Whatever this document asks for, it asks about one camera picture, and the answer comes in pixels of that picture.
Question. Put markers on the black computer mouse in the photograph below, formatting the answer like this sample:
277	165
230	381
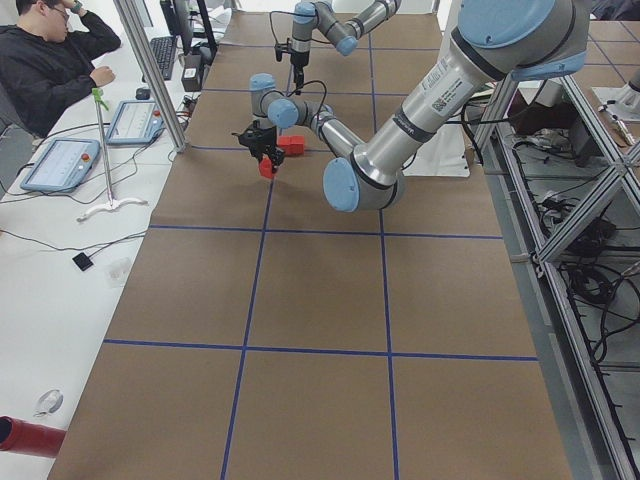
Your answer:
142	93

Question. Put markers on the black monitor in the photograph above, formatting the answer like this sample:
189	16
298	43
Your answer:
191	24

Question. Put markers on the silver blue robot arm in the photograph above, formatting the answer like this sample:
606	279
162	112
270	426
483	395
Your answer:
524	40
311	16

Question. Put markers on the small black square pad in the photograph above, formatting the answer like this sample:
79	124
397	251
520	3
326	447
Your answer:
83	261

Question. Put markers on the aluminium truss frame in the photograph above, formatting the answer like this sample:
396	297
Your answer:
567	188

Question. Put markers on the black keyboard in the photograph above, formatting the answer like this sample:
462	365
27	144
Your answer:
164	52

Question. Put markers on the person in black jacket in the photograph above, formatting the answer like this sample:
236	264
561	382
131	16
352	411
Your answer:
47	60

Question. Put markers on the brown paper table mat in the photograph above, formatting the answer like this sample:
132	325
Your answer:
263	335

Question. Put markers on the black box with label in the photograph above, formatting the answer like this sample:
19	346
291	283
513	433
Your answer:
191	77

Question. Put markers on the aluminium frame post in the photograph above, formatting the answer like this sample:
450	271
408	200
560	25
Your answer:
134	29

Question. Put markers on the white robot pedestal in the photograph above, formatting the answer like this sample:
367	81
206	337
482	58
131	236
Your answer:
443	156

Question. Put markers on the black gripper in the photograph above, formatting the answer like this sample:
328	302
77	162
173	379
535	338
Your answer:
298	61
263	141

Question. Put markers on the red cube block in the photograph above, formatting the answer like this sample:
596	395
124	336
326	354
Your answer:
267	169
284	143

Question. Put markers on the blue teach pendant far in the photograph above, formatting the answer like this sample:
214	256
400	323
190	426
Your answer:
135	122

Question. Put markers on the blue teach pendant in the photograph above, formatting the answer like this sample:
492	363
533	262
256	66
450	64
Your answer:
135	122
62	166

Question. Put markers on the grabber stick tool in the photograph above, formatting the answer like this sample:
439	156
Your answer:
112	204

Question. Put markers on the red cylinder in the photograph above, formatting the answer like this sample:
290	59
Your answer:
21	437

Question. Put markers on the red cube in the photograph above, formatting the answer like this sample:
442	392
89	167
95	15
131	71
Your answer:
296	145

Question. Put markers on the blue teach pendant near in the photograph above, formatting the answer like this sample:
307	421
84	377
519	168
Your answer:
62	166

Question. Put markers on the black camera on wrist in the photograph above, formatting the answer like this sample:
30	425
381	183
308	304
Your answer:
281	49
249	138

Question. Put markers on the clear plastic cup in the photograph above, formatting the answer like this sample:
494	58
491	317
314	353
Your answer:
117	272

